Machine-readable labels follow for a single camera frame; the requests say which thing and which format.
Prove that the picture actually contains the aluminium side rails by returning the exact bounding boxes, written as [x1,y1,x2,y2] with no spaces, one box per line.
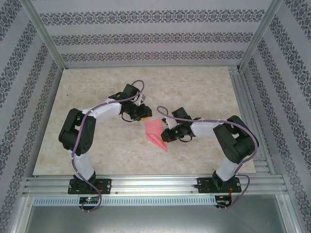
[227,67,276,175]

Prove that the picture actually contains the grey metal sheet panel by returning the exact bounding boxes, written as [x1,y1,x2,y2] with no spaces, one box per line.
[24,194,299,233]

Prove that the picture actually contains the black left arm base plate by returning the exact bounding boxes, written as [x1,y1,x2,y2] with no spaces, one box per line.
[69,178,113,195]

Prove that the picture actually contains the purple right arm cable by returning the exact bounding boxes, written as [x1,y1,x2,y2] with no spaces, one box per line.
[156,105,259,211]

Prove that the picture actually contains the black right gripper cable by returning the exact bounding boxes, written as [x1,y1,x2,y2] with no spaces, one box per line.
[178,135,195,144]

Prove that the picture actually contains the pink paper sheet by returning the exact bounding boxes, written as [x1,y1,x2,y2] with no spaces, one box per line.
[144,119,168,152]

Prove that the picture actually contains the slotted grey cable duct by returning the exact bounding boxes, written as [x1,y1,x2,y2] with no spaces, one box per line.
[32,195,217,207]

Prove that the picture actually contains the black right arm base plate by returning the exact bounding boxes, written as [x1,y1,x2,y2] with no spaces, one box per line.
[197,177,242,194]

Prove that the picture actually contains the aluminium frame post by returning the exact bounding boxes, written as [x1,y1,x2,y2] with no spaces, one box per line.
[237,0,284,72]
[20,0,67,71]

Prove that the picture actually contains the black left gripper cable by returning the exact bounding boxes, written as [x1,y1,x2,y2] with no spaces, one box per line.
[121,113,138,122]

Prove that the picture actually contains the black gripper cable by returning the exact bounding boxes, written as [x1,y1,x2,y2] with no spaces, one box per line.
[121,113,138,122]
[178,135,195,144]

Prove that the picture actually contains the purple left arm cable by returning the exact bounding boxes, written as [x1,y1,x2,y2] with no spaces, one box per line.
[71,79,146,212]

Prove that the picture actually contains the aluminium mounting rail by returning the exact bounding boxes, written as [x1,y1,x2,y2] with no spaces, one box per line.
[23,173,285,196]

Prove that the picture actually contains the left controller circuit board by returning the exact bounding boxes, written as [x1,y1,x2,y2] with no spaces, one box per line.
[79,197,101,204]

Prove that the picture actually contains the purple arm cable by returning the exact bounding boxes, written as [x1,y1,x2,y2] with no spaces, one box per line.
[156,105,259,211]
[71,79,146,212]

